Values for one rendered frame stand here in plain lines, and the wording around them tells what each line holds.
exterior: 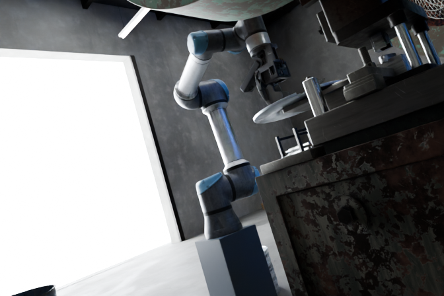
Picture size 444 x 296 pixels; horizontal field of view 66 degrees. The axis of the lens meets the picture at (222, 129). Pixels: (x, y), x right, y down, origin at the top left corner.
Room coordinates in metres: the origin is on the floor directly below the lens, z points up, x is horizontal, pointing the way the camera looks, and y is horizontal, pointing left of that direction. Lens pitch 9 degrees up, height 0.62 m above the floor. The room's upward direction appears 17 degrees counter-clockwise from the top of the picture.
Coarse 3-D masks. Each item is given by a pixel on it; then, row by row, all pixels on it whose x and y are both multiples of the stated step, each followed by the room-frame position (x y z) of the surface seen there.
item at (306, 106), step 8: (344, 80) 0.83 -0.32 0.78; (328, 88) 0.86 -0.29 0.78; (336, 88) 0.84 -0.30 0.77; (328, 96) 0.88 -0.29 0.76; (336, 96) 0.87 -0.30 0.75; (344, 96) 0.86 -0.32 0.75; (296, 104) 0.93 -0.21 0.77; (304, 104) 0.93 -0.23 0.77; (328, 104) 0.89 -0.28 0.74; (336, 104) 0.88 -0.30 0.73; (288, 112) 0.98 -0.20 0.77
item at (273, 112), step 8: (288, 96) 0.86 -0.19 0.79; (296, 96) 0.87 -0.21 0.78; (304, 96) 0.90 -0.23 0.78; (272, 104) 0.89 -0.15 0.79; (280, 104) 0.90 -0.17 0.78; (288, 104) 0.93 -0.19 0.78; (264, 112) 0.93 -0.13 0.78; (272, 112) 0.97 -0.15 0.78; (280, 112) 1.01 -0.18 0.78; (296, 112) 1.10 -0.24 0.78; (256, 120) 1.00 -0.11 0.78; (264, 120) 1.05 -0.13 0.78; (272, 120) 1.09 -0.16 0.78
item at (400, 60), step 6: (402, 54) 0.74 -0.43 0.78; (390, 60) 0.74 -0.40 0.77; (396, 60) 0.74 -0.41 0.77; (402, 60) 0.73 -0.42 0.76; (378, 66) 0.76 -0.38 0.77; (384, 66) 0.76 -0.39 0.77; (390, 66) 0.75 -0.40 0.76; (396, 66) 0.74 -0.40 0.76; (402, 66) 0.73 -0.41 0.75; (408, 66) 0.74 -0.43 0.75; (396, 72) 0.74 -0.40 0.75; (402, 72) 0.73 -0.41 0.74
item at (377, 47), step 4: (380, 32) 0.79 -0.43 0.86; (372, 36) 0.80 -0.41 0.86; (376, 36) 0.80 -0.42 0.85; (380, 36) 0.79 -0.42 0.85; (388, 36) 0.82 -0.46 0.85; (372, 40) 0.81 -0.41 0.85; (376, 40) 0.80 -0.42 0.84; (380, 40) 0.79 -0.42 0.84; (384, 40) 0.79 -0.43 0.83; (372, 44) 0.82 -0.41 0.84; (376, 44) 0.80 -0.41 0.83; (380, 44) 0.80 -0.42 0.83; (384, 44) 0.79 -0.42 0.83; (388, 44) 0.82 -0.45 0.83; (376, 48) 0.80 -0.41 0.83; (380, 48) 0.80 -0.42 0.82; (384, 48) 0.83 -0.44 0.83; (388, 48) 0.83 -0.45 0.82
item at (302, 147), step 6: (294, 132) 3.20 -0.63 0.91; (306, 132) 3.63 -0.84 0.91; (276, 138) 3.47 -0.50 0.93; (282, 138) 3.50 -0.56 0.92; (288, 138) 3.53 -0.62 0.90; (300, 138) 3.19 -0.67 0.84; (300, 144) 3.18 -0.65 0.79; (306, 144) 3.24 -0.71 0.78; (282, 150) 3.47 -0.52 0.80; (288, 150) 3.50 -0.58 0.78; (294, 150) 3.42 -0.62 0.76; (300, 150) 3.20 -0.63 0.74; (282, 156) 3.48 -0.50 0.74
